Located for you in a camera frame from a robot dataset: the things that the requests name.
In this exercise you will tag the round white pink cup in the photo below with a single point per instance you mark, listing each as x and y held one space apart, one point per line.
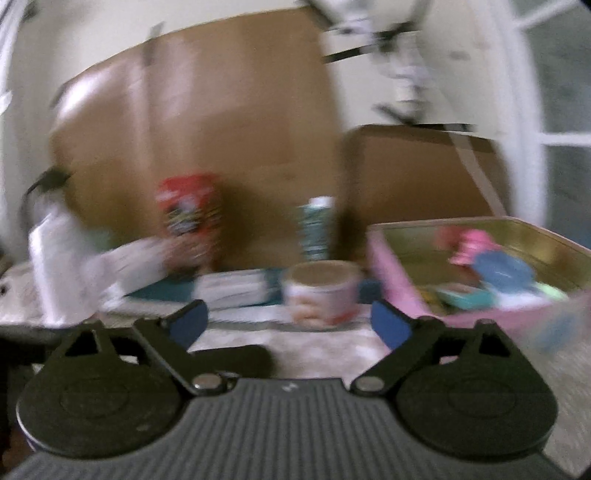
321 295

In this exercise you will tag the green soft sponge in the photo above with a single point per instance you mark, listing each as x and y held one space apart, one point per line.
549 294

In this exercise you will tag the pink tin box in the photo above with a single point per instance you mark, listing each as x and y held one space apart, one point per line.
406 290

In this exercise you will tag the red snack can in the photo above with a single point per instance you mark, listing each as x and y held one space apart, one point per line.
187 217

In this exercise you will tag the pink soft cloth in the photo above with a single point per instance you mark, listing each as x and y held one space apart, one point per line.
475 242

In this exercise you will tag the small brown cardboard box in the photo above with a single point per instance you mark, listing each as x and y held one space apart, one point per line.
415 175

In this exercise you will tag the large cardboard sheet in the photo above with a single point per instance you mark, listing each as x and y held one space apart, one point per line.
221 115

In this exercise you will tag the white spray bottle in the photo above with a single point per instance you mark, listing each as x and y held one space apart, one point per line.
60 258

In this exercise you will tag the teal and white carton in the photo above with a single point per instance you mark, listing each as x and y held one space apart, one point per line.
317 230

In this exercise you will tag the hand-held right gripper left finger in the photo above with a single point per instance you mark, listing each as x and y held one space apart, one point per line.
189 321

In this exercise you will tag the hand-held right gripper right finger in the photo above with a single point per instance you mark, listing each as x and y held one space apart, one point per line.
390 323

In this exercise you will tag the white framed glass door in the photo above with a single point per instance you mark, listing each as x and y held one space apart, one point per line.
521 115

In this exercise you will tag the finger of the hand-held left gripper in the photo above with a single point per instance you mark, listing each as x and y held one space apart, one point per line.
240 360

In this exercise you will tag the white packet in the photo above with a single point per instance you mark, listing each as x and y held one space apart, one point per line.
235 288

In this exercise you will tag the white power adapter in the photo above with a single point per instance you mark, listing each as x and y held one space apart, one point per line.
408 78

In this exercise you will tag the teal book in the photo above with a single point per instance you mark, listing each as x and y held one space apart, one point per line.
161 290

